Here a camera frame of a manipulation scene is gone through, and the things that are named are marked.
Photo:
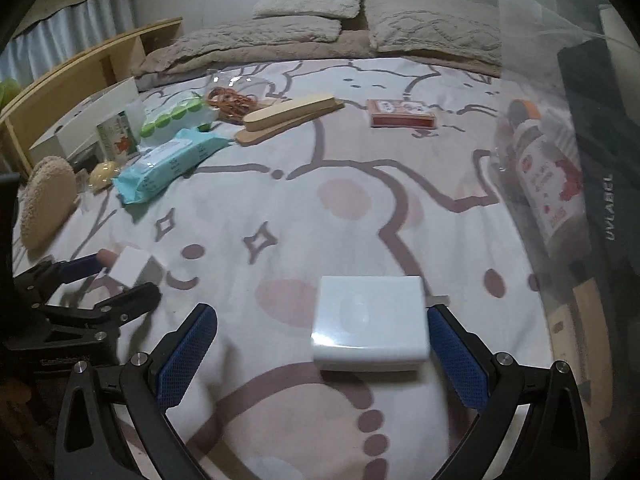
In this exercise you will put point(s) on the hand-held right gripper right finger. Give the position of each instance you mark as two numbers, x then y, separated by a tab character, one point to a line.
457	360

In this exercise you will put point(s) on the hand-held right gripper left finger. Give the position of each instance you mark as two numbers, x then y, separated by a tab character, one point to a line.
185	355

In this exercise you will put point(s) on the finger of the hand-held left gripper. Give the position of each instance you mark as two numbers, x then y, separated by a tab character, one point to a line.
75	267
125	302

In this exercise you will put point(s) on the small white jar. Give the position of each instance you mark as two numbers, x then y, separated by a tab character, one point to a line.
135	265

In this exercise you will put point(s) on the white charger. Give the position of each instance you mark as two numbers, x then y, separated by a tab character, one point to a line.
370	320

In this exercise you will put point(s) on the clear plastic container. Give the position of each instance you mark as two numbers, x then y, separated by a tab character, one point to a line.
530	50

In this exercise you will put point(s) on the fluffy beige earmuffs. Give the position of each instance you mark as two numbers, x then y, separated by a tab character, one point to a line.
47	200

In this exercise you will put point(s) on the yellow sponge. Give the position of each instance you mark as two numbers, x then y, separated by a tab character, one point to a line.
102	175

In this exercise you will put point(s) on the teal wet wipes pack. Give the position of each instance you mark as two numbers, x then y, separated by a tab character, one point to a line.
167	165

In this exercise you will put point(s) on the small printed carton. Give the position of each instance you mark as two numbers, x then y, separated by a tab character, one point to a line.
117	135

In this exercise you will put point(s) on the white cardboard box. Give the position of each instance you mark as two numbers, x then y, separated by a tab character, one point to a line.
85	120

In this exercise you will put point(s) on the green round capsule strip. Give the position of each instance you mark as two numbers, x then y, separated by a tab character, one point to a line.
172	114

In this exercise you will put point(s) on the green plush toy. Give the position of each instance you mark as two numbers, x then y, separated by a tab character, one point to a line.
7	92

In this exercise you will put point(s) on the bear printed bedsheet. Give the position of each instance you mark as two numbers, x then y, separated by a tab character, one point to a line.
300	200

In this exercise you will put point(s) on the wooden bedside shelf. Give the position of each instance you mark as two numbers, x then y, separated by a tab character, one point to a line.
90	70

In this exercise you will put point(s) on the red label bottle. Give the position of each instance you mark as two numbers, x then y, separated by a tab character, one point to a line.
545	175

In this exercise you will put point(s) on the orange rubber bands bundle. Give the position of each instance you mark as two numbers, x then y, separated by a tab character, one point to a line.
232	101

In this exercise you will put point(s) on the grey-blue curtain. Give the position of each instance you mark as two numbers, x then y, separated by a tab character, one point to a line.
65	30

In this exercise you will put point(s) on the clear plastic bag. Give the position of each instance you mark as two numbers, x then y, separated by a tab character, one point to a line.
230	79

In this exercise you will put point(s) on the black fabric case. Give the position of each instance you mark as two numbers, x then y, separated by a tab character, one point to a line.
605	160

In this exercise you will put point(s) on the red playing card box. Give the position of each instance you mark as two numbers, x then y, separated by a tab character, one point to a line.
400	112

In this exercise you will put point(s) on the folded beige blanket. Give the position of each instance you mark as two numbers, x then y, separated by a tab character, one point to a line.
260	40

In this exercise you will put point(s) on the quilted beige pillow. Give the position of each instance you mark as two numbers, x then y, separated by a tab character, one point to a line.
435	30

